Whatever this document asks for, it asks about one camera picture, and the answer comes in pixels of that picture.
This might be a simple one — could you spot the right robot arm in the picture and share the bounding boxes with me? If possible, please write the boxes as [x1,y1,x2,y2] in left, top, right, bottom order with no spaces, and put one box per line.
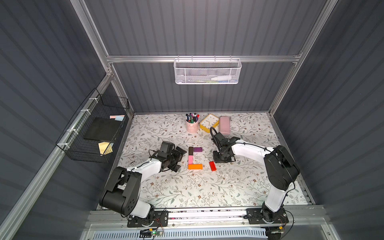
[210,128,301,224]

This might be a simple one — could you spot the pink block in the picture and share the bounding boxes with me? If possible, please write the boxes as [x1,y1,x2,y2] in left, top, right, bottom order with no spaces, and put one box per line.
[188,155,194,165]

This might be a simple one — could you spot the black wire wall basket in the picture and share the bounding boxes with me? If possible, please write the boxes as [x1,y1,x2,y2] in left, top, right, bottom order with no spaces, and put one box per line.
[56,89,131,164]

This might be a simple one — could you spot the pastel sticky notes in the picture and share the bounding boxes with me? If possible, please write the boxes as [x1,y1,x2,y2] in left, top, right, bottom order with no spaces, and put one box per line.
[110,115,125,122]

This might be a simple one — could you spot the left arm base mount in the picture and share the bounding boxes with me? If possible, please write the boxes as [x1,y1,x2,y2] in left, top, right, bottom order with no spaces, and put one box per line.
[127,209,169,228]

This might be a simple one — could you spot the orange block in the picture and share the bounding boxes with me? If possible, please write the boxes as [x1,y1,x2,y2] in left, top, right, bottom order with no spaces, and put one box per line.
[188,164,203,170]

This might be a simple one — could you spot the yellow alarm clock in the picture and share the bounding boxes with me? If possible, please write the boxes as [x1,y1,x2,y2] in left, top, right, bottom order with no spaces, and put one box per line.
[200,114,220,133]

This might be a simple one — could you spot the aluminium rail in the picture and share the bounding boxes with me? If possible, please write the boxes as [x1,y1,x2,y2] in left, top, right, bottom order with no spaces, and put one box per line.
[85,205,331,230]

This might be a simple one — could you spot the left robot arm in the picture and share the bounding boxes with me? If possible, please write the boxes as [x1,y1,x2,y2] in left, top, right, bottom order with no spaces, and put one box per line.
[99,142,187,221]

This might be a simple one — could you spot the red block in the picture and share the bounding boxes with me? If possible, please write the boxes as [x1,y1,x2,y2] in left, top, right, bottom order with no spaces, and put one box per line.
[209,161,217,172]

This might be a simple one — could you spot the black notebook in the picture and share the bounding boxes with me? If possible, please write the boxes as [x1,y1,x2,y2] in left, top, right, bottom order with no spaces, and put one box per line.
[84,118,122,142]

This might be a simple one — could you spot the yellow sticky notes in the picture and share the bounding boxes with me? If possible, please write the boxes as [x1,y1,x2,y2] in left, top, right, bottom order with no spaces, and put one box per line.
[98,142,114,156]

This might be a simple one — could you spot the floral table mat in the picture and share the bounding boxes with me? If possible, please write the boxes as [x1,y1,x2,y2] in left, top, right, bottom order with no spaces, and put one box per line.
[101,112,310,210]

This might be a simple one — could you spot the pink pencil case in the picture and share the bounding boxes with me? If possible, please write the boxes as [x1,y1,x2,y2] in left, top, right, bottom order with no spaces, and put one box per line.
[219,116,231,136]

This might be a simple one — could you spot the pink pen cup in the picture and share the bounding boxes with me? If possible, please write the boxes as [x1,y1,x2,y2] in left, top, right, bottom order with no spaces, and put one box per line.
[186,122,199,134]

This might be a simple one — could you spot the white mesh wall basket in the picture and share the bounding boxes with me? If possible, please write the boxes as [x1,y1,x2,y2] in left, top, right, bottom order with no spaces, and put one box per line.
[173,58,242,85]

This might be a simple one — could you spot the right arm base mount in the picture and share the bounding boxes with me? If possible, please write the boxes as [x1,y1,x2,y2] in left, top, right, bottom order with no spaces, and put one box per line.
[244,208,289,225]

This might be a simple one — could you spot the white bottle in basket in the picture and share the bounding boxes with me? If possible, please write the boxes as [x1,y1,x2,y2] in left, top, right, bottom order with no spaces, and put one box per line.
[211,75,232,82]

